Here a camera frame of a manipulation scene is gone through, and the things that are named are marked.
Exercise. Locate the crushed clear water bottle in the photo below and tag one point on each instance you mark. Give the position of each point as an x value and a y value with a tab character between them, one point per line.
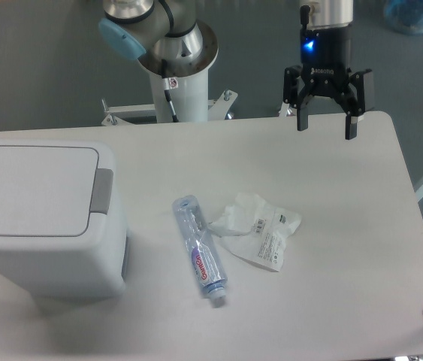
204	257

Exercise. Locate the white trash can lid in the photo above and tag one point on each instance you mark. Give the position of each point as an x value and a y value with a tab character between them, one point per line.
51	191

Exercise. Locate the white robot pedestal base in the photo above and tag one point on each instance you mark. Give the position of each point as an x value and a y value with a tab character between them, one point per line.
175	99

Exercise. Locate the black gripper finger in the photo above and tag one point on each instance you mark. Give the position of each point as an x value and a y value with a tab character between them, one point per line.
356	96
299	86

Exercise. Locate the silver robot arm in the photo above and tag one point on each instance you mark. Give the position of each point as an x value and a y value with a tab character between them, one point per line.
176	50

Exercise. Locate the white plastic trash can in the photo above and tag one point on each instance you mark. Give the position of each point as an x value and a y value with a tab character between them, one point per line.
88	265

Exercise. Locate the crumpled white plastic wrapper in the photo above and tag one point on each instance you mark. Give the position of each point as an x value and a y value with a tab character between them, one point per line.
256	231

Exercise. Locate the blue plastic bag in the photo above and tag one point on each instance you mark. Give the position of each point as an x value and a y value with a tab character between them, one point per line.
405	17

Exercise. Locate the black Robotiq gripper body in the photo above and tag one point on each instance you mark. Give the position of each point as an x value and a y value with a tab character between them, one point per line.
325	59

